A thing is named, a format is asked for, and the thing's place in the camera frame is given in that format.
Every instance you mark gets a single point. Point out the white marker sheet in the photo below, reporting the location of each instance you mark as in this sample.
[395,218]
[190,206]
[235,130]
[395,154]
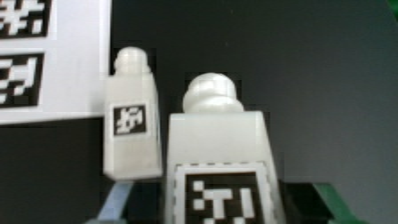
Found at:
[54,59]

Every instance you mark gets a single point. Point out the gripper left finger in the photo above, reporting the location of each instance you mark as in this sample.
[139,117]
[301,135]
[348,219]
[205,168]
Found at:
[114,205]

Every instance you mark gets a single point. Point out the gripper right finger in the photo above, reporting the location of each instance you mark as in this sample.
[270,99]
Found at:
[343,216]

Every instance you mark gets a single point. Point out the white table leg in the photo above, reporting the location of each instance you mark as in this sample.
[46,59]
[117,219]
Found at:
[132,150]
[222,186]

